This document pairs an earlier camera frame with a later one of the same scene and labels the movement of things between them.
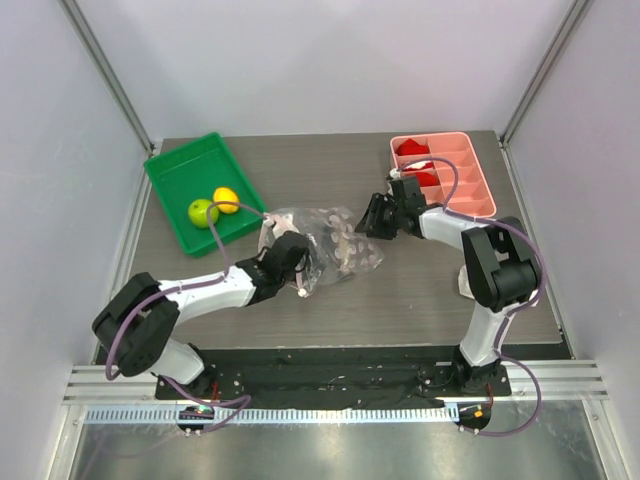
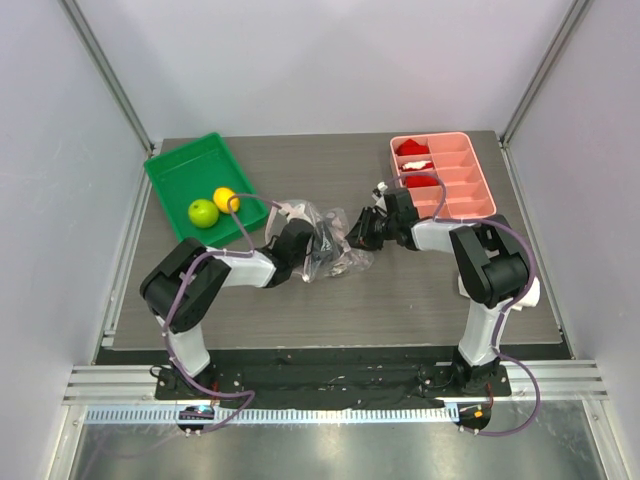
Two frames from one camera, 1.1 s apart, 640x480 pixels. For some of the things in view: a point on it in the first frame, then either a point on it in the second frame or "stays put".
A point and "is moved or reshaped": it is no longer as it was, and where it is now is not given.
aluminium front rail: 93,396 stays put
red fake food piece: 410,147 stays put
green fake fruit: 198,213 stays put
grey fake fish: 343,235 to 337,269
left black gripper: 306,254 to 327,248
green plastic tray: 194,172 stays put
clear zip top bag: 337,246 is moved or reshaped
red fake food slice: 427,180 stays put
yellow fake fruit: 225,194 stays put
